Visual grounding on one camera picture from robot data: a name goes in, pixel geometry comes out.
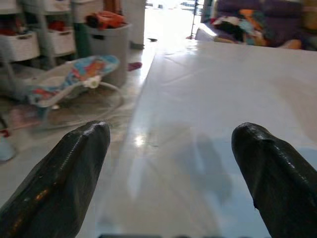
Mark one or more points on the thin metal pole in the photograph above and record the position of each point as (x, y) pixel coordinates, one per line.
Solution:
(194, 19)

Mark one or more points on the pink slipper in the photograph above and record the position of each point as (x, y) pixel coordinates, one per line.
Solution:
(135, 66)

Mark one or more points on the grey laundry basket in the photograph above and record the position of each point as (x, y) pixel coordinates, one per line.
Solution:
(111, 49)

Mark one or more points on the colourful baby bouncer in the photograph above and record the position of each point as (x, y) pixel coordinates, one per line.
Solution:
(91, 67)

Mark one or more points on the purple sofa with clothes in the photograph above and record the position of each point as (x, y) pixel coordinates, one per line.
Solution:
(280, 27)

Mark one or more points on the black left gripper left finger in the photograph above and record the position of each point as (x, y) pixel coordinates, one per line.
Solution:
(54, 188)

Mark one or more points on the grey shelf with white baskets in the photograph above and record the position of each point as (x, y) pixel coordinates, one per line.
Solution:
(22, 45)

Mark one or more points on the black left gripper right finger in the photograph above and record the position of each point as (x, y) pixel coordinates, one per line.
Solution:
(280, 188)

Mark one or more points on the orange clothes heap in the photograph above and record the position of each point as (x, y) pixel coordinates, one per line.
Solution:
(109, 19)

